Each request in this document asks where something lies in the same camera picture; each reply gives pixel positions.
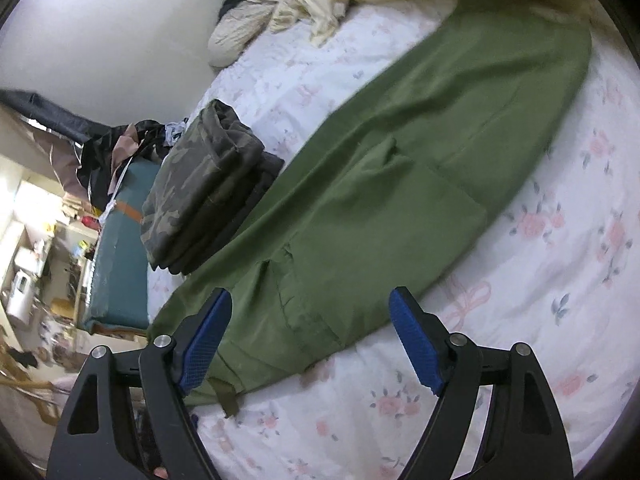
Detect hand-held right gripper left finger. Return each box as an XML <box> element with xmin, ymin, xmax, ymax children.
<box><xmin>46</xmin><ymin>287</ymin><xmax>234</xmax><ymax>480</ymax></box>

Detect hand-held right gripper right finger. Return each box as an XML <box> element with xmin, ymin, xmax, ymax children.
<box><xmin>389</xmin><ymin>286</ymin><xmax>575</xmax><ymax>480</ymax></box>

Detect green pants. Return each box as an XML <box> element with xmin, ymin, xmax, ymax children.
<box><xmin>146</xmin><ymin>0</ymin><xmax>593</xmax><ymax>418</ymax></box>

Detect floral white bed sheet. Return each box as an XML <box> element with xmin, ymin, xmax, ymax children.
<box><xmin>145</xmin><ymin>0</ymin><xmax>640</xmax><ymax>480</ymax></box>

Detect folded dark grey garment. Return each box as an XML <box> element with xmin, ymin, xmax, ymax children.
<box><xmin>165</xmin><ymin>150</ymin><xmax>286</xmax><ymax>277</ymax></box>

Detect white appliance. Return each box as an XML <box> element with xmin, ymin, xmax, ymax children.
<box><xmin>7</xmin><ymin>270</ymin><xmax>37</xmax><ymax>326</ymax></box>

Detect pile of dark clothes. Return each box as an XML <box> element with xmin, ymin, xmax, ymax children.
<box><xmin>75</xmin><ymin>120</ymin><xmax>191</xmax><ymax>213</ymax></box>

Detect dark blue cloth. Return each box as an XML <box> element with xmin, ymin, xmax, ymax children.
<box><xmin>0</xmin><ymin>89</ymin><xmax>108</xmax><ymax>146</ymax></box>

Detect beige pillow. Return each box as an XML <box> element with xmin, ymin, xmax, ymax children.
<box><xmin>207</xmin><ymin>0</ymin><xmax>286</xmax><ymax>68</ymax></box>

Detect cream comforter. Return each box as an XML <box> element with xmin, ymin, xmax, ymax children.
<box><xmin>272</xmin><ymin>0</ymin><xmax>591</xmax><ymax>48</ymax></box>

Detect teal box with strap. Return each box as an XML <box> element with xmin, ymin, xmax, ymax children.
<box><xmin>80</xmin><ymin>160</ymin><xmax>163</xmax><ymax>333</ymax></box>

